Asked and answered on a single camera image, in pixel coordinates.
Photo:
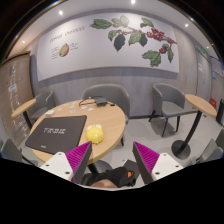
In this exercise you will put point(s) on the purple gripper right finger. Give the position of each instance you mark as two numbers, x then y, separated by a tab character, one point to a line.
152	165

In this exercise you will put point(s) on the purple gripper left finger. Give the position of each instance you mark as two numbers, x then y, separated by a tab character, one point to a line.
71	165

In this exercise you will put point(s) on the yellow computer mouse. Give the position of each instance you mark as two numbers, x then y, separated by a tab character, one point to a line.
95	133

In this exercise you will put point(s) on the black mouse pad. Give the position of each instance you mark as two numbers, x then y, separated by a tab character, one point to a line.
58	134

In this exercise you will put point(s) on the round wooden table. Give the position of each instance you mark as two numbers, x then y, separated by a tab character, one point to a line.
111	118

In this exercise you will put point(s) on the white card on table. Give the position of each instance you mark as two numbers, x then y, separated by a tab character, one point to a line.
50	113

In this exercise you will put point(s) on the grey armchair right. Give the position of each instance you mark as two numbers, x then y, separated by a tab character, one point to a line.
168	102

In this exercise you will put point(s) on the grey armchair left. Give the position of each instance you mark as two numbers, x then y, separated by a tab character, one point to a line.
44	102

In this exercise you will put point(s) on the grey chair bottom right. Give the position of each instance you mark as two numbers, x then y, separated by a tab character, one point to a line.
214	150

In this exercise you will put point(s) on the grey chair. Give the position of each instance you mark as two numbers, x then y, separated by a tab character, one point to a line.
10	151
214	150

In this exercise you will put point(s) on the grey chair bottom left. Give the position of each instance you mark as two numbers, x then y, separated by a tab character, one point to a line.
10	151

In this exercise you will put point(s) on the grey armchair behind table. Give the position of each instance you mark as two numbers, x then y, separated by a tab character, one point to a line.
112	93

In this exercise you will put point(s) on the small wooden table left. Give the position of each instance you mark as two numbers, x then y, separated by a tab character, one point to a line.
22	110

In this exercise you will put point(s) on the black device with cable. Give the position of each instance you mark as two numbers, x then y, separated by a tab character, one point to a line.
97	100

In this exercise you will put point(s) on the coffee plant wall poster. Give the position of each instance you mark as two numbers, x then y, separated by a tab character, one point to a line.
107	40

